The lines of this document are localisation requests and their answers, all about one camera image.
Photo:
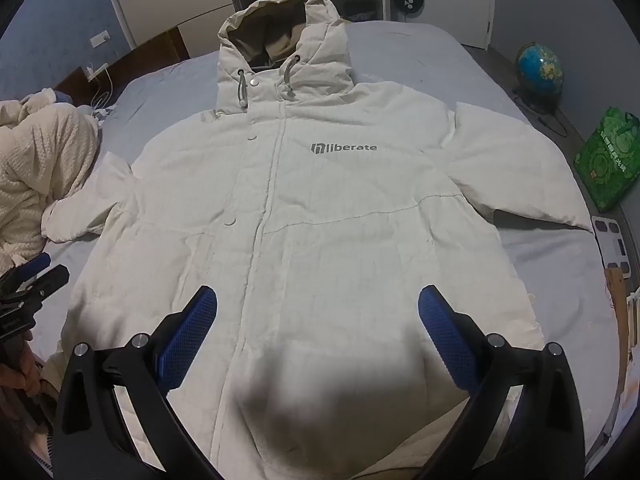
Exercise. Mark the cream fleece blanket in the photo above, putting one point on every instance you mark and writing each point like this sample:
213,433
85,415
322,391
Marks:
45,160

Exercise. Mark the person's left hand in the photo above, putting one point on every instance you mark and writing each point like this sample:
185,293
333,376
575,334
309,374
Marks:
20,377

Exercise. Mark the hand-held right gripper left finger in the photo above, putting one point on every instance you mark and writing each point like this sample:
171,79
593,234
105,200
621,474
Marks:
192,330

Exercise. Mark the bed with light blue sheet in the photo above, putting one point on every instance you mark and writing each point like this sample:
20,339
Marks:
400,50

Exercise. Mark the white bathroom scale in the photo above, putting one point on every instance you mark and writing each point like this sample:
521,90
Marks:
611,240

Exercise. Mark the green patterned bag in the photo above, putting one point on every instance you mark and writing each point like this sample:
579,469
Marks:
612,160

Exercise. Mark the white wall socket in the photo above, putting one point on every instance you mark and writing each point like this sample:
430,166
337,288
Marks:
100,38

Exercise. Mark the brown wooden headboard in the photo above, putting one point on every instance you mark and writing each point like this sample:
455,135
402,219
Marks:
140,60

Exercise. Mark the blue desk globe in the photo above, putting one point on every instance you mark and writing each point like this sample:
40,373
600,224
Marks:
540,67

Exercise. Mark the white cabinet door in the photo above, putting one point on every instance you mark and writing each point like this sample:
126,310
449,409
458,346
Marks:
455,0

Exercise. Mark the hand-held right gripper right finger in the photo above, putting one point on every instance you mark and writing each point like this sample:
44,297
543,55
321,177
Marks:
445,335

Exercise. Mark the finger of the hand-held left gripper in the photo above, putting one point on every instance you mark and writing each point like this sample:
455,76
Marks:
39,262
47,280

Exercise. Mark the white hooded puffer jacket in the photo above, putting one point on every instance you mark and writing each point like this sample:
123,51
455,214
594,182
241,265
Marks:
325,210

